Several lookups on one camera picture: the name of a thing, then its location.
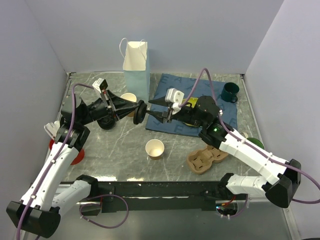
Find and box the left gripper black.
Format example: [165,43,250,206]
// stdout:
[79,89,139,126]

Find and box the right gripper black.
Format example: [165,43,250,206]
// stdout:
[145,94,206,129]

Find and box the stack of brown paper cups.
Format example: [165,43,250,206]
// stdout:
[120,92,137,118]

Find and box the single brown paper cup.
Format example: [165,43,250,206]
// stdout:
[145,139,165,160]

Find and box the black cup lid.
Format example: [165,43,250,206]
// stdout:
[133,100,148,125]

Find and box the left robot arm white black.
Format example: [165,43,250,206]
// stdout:
[6,90,139,240]

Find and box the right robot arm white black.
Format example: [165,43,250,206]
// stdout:
[148,95,301,208]

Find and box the stack of black lids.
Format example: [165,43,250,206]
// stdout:
[97,118,116,130]

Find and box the yellow plate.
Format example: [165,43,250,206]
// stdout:
[186,97,198,108]

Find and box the blue letter-print cloth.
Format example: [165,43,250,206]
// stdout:
[145,73,238,137]

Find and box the light blue paper bag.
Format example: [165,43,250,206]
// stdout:
[119,37,150,103]

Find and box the red cup holder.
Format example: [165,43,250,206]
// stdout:
[49,139,85,166]

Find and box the brown cardboard cup carrier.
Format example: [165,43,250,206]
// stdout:
[186,145,229,175]

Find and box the dark green enamel mug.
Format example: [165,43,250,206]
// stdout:
[220,82,240,103]

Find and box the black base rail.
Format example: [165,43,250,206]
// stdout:
[71,181,234,213]

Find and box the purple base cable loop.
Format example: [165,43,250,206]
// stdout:
[79,193,130,229]

